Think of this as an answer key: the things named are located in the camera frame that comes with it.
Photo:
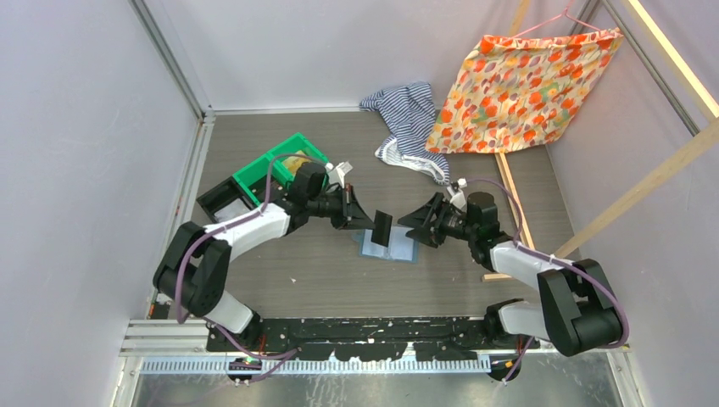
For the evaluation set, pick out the black plastic bin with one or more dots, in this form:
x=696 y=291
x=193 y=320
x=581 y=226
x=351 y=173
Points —
x=225 y=201

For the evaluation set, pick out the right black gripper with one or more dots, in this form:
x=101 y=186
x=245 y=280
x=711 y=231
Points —
x=422 y=217

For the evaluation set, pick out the wooden frame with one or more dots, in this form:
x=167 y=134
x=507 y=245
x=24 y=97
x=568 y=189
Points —
x=664 y=248

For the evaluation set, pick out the yellow card in bin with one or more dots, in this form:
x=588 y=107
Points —
x=292 y=164

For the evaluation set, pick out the pink clothes hanger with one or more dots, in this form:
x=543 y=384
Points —
x=564 y=14

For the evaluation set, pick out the blue white striped cloth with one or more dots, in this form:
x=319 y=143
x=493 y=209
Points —
x=409 y=113

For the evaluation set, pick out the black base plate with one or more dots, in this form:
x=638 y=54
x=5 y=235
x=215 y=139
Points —
x=367 y=339

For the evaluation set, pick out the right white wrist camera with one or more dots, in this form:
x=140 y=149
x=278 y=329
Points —
x=456 y=193

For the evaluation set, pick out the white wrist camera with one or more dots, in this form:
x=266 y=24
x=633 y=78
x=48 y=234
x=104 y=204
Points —
x=336 y=173
x=456 y=193

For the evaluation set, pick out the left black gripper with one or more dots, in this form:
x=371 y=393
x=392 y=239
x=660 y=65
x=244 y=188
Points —
x=357 y=220

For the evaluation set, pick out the aluminium front rail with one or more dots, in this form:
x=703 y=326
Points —
x=167 y=347

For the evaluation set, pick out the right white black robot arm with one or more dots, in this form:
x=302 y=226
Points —
x=577 y=311

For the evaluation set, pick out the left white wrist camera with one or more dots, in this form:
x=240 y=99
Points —
x=336 y=173

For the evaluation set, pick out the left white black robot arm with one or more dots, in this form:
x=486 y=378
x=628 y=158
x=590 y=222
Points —
x=194 y=268

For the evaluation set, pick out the blue card holder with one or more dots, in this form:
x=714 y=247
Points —
x=400 y=247

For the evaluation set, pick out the orange floral cloth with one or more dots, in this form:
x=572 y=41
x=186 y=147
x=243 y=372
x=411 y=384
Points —
x=516 y=93

